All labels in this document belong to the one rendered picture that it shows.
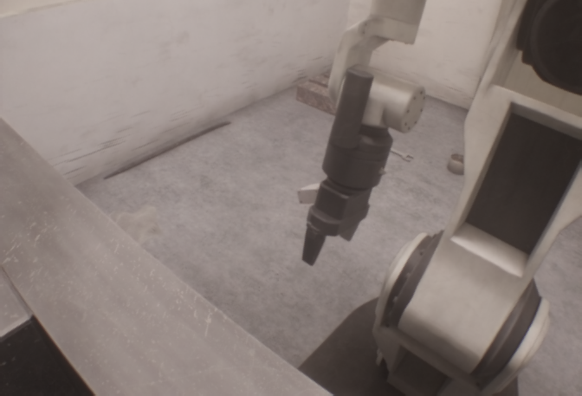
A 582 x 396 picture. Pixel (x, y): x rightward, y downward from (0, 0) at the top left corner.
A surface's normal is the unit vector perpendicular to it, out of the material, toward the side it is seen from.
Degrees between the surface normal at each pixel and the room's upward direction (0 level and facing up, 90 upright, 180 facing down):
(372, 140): 38
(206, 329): 0
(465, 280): 70
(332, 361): 0
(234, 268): 0
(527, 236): 80
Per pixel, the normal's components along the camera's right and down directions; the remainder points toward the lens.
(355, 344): 0.07, -0.81
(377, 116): -0.63, 0.23
